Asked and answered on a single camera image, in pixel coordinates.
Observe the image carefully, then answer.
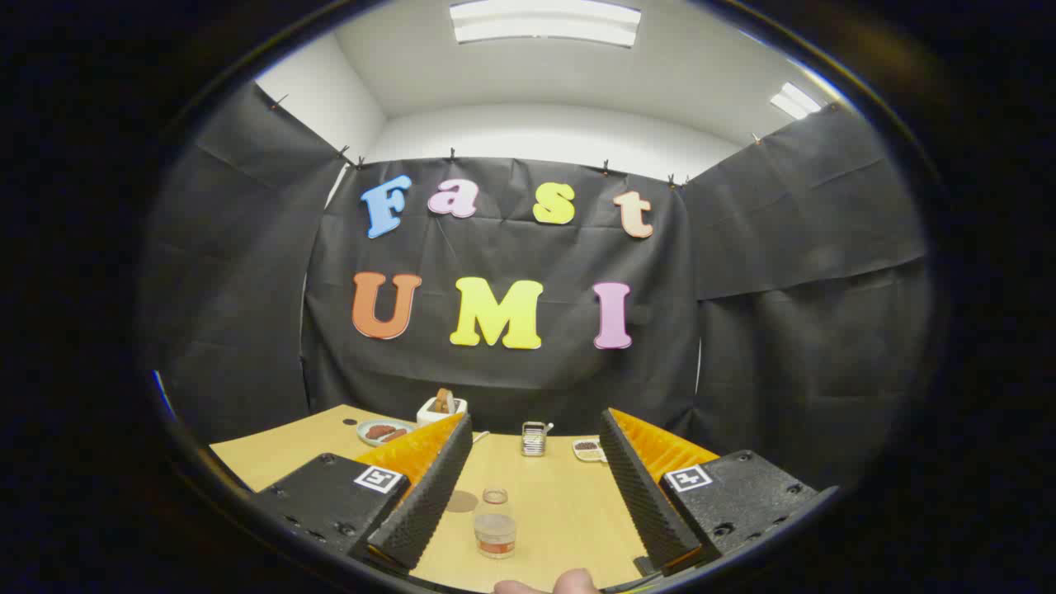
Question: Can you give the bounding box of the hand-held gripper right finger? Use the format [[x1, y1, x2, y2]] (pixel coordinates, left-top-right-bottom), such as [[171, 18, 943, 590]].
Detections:
[[600, 408, 841, 576]]

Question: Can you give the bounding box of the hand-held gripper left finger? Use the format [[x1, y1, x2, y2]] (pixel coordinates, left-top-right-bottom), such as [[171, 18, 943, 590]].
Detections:
[[252, 412, 474, 576]]

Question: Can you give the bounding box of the clear juice bottle red label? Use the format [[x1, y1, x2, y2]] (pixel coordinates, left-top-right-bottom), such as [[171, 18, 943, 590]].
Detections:
[[474, 488, 517, 560]]

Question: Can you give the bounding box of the pale green plate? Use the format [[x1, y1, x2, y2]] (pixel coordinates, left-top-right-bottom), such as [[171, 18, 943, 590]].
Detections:
[[356, 419, 415, 446]]

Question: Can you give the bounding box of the white toaster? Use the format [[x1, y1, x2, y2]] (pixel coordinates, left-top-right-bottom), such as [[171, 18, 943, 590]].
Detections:
[[417, 396, 469, 427]]

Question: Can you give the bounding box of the wooden table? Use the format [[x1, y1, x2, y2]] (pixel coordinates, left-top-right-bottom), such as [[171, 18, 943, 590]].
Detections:
[[209, 404, 653, 593]]

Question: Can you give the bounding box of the small ceiling light panel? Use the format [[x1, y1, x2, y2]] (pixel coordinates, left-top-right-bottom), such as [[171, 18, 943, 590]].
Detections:
[[770, 81, 823, 120]]

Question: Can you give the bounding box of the large ceiling light panel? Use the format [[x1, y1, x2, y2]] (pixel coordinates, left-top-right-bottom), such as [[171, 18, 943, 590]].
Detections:
[[450, 0, 642, 48]]

